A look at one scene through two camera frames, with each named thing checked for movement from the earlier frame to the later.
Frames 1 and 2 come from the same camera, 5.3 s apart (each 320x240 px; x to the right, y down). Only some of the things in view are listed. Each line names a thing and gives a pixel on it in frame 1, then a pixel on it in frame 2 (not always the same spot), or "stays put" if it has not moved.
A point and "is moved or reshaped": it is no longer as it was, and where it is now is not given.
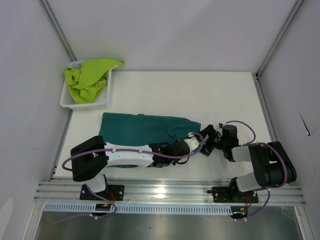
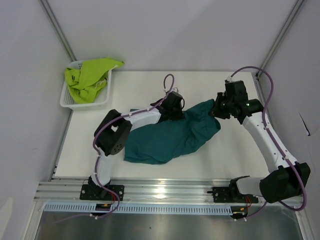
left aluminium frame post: (48, 10) stays put
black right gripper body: (223, 143) -> (222, 107)
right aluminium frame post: (279, 37) stays put
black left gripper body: (173, 162) -> (176, 113)
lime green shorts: (84, 84) stays put
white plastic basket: (67, 99) stays put
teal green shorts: (143, 130) is moved or reshaped
